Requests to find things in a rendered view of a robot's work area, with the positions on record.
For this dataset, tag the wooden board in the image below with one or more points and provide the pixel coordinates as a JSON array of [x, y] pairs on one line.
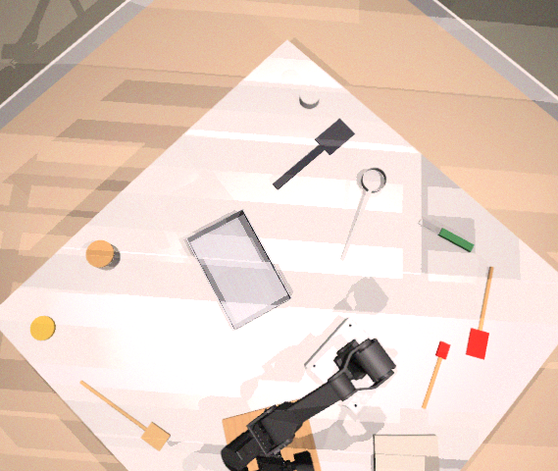
[[235, 425]]

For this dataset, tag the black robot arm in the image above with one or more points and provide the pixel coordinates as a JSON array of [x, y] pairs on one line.
[[276, 427]]

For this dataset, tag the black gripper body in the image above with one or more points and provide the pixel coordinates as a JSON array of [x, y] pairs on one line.
[[303, 461]]

